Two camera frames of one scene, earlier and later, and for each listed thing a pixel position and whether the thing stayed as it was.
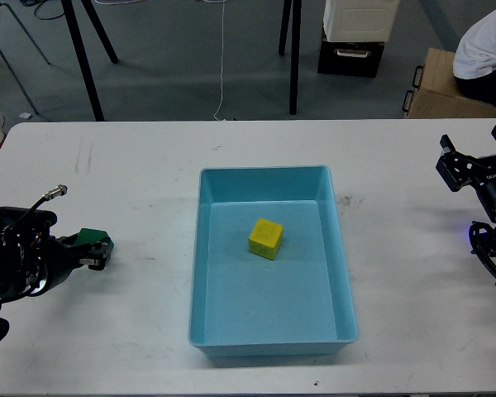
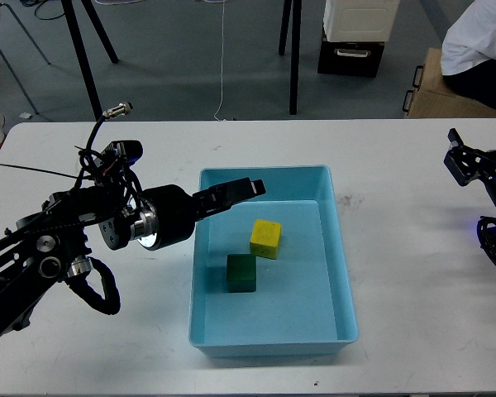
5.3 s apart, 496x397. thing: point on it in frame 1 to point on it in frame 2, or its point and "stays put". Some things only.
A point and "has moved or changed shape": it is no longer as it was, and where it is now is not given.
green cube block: x=91 y=236 has moved or changed shape
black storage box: x=350 y=58 stays put
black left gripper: x=62 y=256 to x=169 y=214
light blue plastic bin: x=245 y=305 stays put
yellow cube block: x=265 y=238 stays put
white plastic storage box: x=361 y=21 stays put
